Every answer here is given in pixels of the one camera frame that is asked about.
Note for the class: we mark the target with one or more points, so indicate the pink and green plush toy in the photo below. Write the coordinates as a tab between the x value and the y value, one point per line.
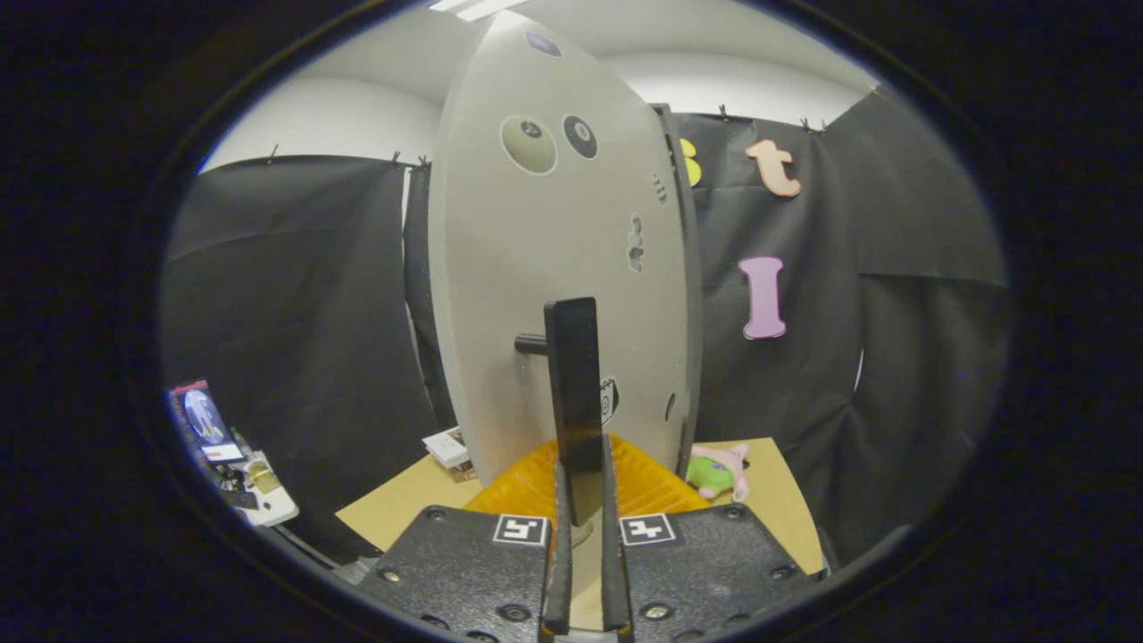
710	473

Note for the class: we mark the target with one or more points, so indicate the tan wooden floor board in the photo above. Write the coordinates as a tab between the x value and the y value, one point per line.
393	509

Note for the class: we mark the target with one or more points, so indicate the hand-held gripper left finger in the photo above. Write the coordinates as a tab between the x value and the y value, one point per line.
558	572

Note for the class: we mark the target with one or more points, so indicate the long ceiling light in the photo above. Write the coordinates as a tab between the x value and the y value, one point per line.
478	7

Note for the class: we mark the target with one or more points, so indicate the dark grey shoe cabinet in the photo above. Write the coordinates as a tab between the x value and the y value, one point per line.
694	268

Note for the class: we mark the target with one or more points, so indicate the small printed booklet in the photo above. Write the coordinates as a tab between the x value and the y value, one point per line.
446	446

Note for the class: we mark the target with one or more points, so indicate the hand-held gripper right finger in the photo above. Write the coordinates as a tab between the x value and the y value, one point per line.
614	572

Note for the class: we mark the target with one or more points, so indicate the black backdrop cloth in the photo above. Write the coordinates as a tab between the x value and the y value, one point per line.
286	295

